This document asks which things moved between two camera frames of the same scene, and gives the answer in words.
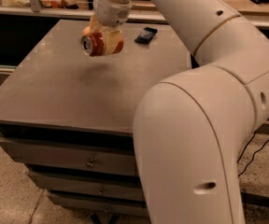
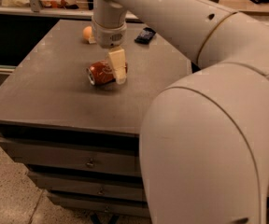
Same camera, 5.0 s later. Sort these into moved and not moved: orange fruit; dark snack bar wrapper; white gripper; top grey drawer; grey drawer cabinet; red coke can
Moved: red coke can; white gripper
Not moved: top grey drawer; dark snack bar wrapper; orange fruit; grey drawer cabinet
